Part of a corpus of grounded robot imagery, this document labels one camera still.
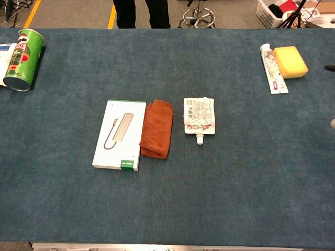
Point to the yellow sponge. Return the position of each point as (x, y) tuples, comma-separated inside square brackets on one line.
[(290, 62)]

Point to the white toothpaste tube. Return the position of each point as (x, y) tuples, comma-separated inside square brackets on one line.
[(272, 68)]

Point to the white printed bag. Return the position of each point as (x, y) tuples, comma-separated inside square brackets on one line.
[(312, 14)]

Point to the white USB hub box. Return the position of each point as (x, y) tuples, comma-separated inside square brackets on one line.
[(115, 157)]

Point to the chrome stool base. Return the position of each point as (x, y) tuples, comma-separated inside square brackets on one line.
[(196, 17)]

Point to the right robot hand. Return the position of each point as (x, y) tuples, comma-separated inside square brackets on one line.
[(330, 67)]

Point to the aluminium table edge rail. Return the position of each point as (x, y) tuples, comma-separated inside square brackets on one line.
[(157, 247)]

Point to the blue felt table cover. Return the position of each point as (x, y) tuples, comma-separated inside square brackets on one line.
[(78, 198)]

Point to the green Pringles can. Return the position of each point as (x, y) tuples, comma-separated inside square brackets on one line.
[(23, 60)]

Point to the brown folded cloth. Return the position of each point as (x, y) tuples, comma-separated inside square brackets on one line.
[(157, 125)]

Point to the white plastic basket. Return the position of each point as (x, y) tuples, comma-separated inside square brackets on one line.
[(267, 15)]

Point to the white spout pouch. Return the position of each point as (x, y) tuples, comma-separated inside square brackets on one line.
[(200, 112)]

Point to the person legs in black trousers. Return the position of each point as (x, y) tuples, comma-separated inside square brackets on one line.
[(141, 13)]

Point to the black tripod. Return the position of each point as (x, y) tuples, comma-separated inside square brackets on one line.
[(290, 17)]

